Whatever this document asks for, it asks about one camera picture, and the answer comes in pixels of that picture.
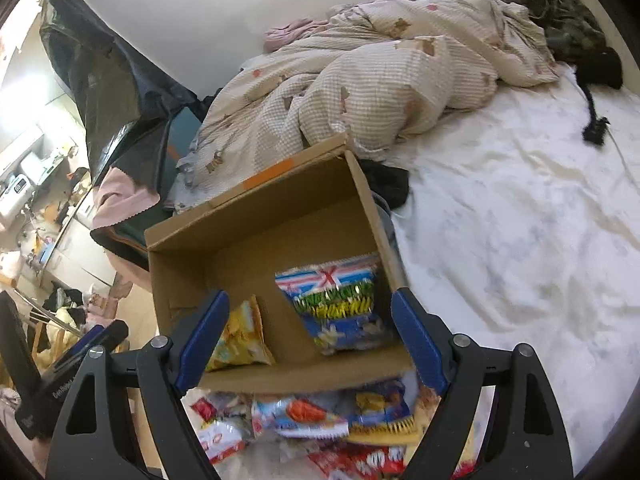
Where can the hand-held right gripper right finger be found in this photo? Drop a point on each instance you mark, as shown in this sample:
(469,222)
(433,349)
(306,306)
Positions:
(415,340)

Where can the pink scalloped towel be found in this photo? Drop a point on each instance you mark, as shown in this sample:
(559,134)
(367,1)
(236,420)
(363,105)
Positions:
(120,195)

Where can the blue flag-print snack packet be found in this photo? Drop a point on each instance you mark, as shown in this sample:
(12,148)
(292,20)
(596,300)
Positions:
(340,320)

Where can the white cabinet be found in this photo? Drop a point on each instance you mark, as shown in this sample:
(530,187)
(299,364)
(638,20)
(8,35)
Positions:
(85,255)

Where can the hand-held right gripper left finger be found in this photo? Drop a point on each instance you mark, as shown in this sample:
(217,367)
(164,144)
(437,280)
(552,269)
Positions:
(207,330)

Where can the white red-label snack packet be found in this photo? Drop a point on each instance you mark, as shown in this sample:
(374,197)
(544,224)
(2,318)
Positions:
(222,435)

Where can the teal panel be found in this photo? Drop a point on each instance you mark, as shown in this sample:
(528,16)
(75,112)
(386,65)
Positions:
(175,135)

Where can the dark green blanket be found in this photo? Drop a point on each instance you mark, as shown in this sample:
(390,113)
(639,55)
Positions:
(550,5)

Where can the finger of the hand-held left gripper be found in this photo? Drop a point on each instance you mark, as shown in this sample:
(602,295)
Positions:
(117,335)
(75,347)

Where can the blue orange snack packet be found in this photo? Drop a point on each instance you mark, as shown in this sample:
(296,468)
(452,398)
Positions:
(295,412)

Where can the yellow plush toy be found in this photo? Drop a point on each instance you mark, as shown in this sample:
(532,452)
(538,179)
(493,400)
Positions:
(55,332)

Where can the white appliance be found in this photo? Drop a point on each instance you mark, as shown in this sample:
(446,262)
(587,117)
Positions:
(15,192)

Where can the white bed sheet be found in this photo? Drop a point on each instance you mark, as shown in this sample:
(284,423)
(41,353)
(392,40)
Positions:
(500,235)

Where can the brown cardboard box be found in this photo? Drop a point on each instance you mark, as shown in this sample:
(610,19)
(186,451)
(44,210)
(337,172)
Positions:
(280,220)

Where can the checked beige duvet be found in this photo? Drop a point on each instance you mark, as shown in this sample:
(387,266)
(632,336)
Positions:
(375,75)

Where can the pink cloth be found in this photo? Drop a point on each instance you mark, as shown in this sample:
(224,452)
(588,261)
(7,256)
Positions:
(290,30)

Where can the black braided garment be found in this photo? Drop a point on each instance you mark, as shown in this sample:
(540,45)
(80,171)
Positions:
(600,67)

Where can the red snack packet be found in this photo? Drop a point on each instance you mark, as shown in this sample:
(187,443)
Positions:
(365,460)

